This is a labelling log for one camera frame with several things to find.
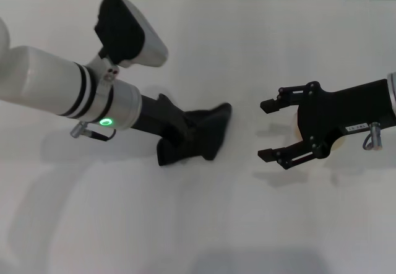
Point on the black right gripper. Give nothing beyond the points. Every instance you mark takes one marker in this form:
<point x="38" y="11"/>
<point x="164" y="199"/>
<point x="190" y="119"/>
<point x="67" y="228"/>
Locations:
<point x="328" y="113"/>

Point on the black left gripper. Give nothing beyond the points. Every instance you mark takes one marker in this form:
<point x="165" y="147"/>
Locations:
<point x="157" y="116"/>

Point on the dark cloth rag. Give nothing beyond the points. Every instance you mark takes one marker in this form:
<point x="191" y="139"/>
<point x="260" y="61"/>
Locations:
<point x="210" y="131"/>

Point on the white plastic cup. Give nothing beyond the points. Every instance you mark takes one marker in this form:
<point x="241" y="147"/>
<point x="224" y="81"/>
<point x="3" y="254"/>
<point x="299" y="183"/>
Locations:
<point x="338" y="142"/>

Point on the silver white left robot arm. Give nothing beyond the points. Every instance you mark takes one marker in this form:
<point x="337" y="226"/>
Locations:
<point x="46" y="79"/>

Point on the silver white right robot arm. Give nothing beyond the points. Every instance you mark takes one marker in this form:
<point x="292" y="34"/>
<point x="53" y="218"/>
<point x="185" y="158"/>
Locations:
<point x="392" y="90"/>

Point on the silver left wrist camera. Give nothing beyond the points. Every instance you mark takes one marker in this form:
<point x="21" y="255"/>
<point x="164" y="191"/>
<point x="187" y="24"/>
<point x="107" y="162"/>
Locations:
<point x="133" y="36"/>

